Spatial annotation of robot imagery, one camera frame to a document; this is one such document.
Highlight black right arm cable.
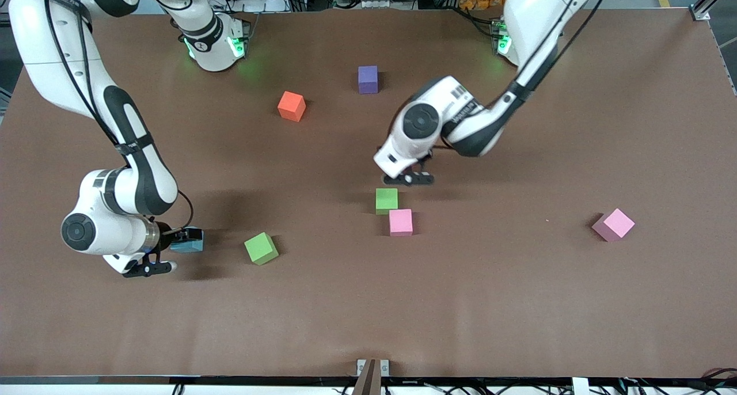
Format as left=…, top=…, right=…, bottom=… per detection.
left=43, top=0, right=195, bottom=237

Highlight tangled black cables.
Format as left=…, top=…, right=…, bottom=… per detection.
left=619, top=369, right=737, bottom=395

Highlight brown table cover sheet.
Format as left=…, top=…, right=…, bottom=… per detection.
left=0, top=8, right=737, bottom=378

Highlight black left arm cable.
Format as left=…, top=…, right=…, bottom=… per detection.
left=429, top=0, right=611, bottom=154

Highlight green foam block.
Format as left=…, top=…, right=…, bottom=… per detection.
left=244, top=232, right=280, bottom=266
left=375, top=188, right=399, bottom=215

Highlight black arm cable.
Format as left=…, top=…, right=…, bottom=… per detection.
left=429, top=0, right=611, bottom=154
left=43, top=0, right=195, bottom=237

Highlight purple foam block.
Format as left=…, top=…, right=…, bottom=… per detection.
left=358, top=66, right=379, bottom=94

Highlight orange foam block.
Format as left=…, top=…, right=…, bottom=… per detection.
left=278, top=91, right=307, bottom=123

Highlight pale pink foam block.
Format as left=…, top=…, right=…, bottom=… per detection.
left=591, top=208, right=636, bottom=243

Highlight small metal bracket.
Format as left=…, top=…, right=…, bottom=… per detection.
left=356, top=359, right=390, bottom=378

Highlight aluminium frame profile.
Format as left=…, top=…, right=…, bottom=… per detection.
left=690, top=0, right=737, bottom=21

